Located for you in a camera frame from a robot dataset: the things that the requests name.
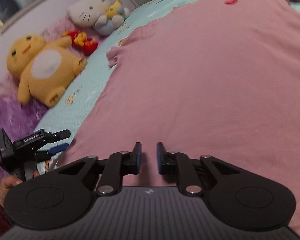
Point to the purple ruffled pillow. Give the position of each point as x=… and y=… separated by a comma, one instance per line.
x=10, y=112

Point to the small yellow plush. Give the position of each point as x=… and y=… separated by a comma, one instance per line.
x=113, y=8

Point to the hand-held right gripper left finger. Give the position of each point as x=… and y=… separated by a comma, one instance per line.
x=139, y=157

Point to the big yellow plush bear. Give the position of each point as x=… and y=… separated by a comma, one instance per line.
x=45, y=70

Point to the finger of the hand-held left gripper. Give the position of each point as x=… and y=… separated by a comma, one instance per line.
x=57, y=148
x=61, y=135

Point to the framed picture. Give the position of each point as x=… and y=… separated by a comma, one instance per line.
x=12, y=0

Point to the red plush doll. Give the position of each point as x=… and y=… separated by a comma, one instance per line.
x=82, y=41

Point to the pink shirt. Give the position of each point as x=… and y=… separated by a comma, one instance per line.
x=202, y=80

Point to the white cat plush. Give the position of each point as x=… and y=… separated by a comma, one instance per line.
x=90, y=11

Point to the person's left hand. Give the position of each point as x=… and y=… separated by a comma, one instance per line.
x=7, y=185

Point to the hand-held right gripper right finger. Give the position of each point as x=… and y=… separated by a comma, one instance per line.
x=159, y=157

